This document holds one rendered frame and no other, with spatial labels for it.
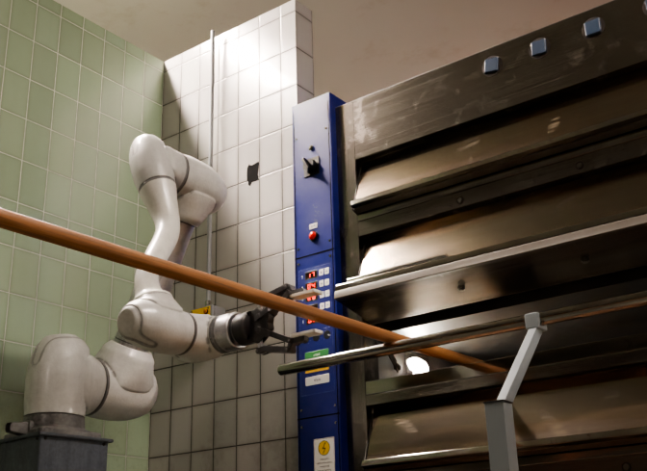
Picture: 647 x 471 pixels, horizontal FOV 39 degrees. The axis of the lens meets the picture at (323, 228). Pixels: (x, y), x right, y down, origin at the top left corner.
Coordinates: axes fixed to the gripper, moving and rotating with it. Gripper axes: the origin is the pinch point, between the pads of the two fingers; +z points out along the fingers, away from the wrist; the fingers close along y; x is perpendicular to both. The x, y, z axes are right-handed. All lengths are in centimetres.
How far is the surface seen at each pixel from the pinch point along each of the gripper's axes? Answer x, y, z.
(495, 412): -6.2, 25.8, 39.4
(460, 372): -66, 3, 0
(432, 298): -63, -18, -6
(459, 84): -66, -83, 7
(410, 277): -51, -21, -5
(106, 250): 57, 1, 2
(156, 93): -61, -125, -122
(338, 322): -8.6, 0.5, 1.4
